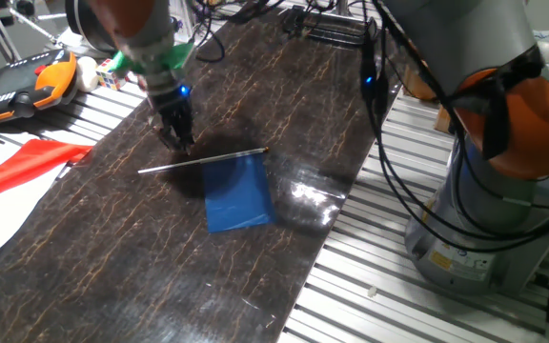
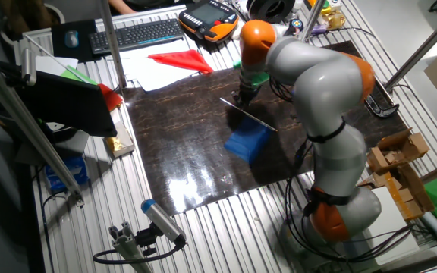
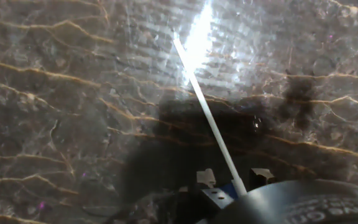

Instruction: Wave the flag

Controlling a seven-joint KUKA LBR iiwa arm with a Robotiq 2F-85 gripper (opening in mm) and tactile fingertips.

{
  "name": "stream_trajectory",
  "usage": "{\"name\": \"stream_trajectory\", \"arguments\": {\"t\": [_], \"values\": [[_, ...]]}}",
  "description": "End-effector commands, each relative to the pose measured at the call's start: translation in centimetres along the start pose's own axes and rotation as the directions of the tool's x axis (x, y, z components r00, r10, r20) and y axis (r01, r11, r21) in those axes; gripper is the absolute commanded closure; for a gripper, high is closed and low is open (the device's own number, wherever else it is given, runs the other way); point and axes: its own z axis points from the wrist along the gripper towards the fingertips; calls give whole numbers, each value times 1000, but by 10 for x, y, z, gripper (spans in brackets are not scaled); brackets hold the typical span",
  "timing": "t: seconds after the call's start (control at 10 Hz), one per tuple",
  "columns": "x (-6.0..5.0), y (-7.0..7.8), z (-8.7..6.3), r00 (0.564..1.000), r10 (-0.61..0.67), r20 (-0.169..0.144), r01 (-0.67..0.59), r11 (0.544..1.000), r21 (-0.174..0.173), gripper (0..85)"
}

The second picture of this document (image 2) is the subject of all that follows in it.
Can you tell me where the black keyboard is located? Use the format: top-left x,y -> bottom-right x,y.
88,17 -> 185,55

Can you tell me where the white paper sheet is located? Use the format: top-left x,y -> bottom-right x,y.
119,39 -> 204,92
34,55 -> 79,77

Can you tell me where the thin white rod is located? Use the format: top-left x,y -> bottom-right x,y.
23,33 -> 90,83

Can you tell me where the orange black teach pendant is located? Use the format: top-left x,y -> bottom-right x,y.
178,0 -> 240,42

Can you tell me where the black flat screen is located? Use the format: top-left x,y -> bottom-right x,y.
0,52 -> 118,138

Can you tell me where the white foam board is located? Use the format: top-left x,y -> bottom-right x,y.
369,185 -> 420,265

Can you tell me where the black camera cable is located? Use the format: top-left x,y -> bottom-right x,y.
92,242 -> 185,265

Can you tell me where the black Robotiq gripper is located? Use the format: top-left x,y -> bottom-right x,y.
234,75 -> 262,109

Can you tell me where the dark brown marble mat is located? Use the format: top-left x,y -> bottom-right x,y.
121,39 -> 409,217

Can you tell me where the red flag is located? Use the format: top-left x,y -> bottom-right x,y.
147,49 -> 215,75

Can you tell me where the silver camera with blue cap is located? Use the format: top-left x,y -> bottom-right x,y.
140,199 -> 187,246

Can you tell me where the silver cylindrical camera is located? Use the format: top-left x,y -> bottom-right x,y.
20,36 -> 37,86

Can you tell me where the blue flag with white pole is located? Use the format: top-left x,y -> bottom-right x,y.
219,97 -> 278,165

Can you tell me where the chair with brown jacket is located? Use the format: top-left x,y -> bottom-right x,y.
0,0 -> 66,42

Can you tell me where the aluminium extrusion camera mount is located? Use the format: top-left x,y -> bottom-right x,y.
108,221 -> 155,273

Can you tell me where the brown cardboard box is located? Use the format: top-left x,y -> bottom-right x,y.
376,128 -> 431,160
358,162 -> 435,223
366,146 -> 407,175

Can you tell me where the pale rolled sheet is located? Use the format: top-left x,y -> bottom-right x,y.
421,212 -> 437,246

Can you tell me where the green paper sheet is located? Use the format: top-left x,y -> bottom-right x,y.
59,64 -> 99,86

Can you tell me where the person's bare forearm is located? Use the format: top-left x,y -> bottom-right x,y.
108,0 -> 138,15

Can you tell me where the box with gold foil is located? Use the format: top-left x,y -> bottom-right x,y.
105,121 -> 136,158

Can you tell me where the blue tissue pack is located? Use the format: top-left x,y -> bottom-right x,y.
44,155 -> 90,193

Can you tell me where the black filament spool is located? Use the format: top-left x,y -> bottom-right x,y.
245,0 -> 297,24

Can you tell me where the long slanted aluminium beam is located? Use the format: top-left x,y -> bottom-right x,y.
0,52 -> 85,206

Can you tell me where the yellow toy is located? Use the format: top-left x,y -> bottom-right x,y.
307,0 -> 333,16

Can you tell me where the black C-clamp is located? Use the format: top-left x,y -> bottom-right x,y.
364,77 -> 401,118

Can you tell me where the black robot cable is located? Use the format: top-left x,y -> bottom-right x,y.
269,75 -> 295,103

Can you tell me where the red cloth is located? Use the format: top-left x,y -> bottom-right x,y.
97,83 -> 124,113

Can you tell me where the black mouse pad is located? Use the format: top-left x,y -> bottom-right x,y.
50,19 -> 98,64

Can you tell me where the gold foil wrapped item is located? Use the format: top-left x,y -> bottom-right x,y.
322,11 -> 347,31

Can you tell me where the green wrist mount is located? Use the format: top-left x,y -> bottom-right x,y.
233,60 -> 271,86

